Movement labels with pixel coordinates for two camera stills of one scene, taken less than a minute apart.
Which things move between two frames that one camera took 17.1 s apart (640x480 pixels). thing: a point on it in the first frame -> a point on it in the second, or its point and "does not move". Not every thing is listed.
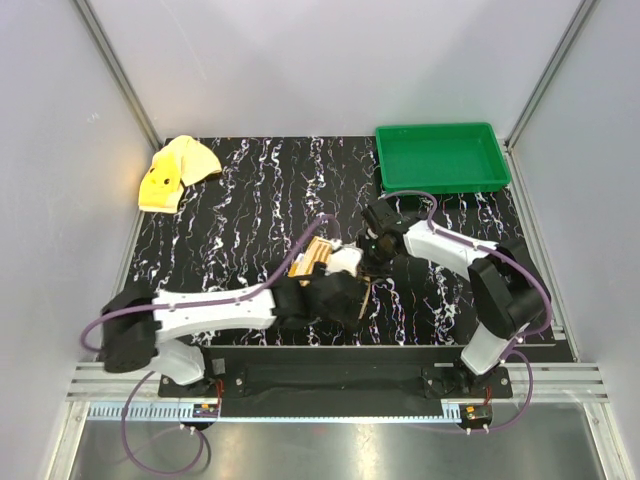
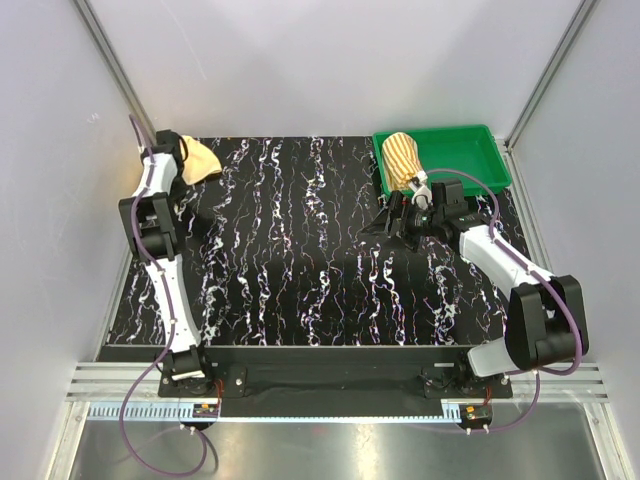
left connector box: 207,410 does not move
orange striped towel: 335,256 -> 401,160
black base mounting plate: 337,382 does not move
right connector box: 475,416 does not move
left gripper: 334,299 -> 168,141
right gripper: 363,243 -> 382,224
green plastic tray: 440,157 does not move
